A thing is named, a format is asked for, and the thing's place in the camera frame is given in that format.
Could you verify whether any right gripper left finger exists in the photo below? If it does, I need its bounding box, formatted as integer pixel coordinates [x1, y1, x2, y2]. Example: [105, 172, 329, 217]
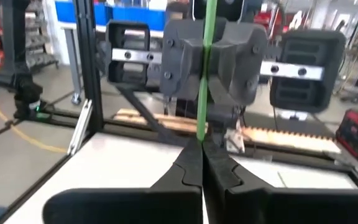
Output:
[42, 138, 204, 224]

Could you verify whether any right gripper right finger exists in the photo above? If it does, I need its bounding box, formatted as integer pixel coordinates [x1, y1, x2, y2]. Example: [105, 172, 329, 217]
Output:
[203, 139, 358, 224]

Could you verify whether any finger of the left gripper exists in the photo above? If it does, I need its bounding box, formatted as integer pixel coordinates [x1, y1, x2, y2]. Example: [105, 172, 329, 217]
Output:
[160, 20, 207, 101]
[208, 23, 269, 106]

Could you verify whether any blue artificial flower bunch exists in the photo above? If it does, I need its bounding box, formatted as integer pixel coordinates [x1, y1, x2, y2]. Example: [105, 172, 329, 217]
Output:
[196, 0, 219, 142]

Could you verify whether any wooden table board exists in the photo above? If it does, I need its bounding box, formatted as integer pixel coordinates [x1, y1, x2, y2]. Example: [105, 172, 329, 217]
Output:
[112, 108, 209, 134]

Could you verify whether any red black tool box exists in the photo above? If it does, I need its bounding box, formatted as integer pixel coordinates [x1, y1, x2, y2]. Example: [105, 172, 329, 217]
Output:
[335, 108, 358, 161]

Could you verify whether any black aluminium table frame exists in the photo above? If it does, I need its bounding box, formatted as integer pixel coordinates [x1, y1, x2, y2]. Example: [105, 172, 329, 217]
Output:
[0, 0, 358, 224]

